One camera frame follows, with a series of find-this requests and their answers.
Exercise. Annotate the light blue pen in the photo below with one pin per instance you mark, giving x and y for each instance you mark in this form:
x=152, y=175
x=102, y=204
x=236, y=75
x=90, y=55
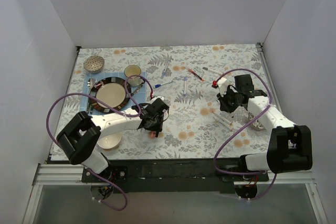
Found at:
x=165, y=70

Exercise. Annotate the orange cap marker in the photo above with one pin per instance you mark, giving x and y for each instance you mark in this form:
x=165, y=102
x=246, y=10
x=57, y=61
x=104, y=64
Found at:
x=223, y=119

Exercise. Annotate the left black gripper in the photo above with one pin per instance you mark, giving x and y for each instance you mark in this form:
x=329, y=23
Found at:
x=153, y=124

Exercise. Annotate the patterned grey bowl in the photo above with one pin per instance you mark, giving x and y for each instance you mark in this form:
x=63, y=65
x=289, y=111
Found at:
x=94, y=64

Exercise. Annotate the grey cap marker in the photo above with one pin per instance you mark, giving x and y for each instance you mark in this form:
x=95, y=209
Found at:
x=212, y=70

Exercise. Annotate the floral dark bowl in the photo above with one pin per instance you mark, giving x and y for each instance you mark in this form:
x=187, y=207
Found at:
x=256, y=125

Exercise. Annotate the aluminium frame rail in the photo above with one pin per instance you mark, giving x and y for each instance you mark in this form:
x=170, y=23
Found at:
x=65, y=174

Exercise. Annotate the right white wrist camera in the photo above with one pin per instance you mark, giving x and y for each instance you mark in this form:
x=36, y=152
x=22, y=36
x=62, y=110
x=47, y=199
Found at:
x=221, y=85

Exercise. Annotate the dark rimmed plate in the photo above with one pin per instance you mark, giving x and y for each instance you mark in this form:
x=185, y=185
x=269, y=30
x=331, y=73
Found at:
x=112, y=91

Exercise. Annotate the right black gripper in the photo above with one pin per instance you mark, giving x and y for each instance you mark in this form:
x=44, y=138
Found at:
x=226, y=103

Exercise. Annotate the cream mug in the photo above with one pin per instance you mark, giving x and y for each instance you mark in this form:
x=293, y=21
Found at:
x=133, y=73

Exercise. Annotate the blue cap pen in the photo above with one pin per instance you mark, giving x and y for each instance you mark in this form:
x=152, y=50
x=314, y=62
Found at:
x=162, y=84

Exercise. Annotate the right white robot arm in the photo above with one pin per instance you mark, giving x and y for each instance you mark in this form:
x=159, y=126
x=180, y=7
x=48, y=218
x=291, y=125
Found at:
x=289, y=148

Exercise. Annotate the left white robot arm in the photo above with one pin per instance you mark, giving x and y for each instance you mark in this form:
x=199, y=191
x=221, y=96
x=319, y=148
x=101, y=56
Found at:
x=79, y=137

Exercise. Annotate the pink cap marker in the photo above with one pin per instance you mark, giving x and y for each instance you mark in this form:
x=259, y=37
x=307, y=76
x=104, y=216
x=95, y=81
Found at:
x=226, y=125

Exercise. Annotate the plain cream bowl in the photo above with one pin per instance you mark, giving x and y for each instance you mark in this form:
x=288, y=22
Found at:
x=110, y=142

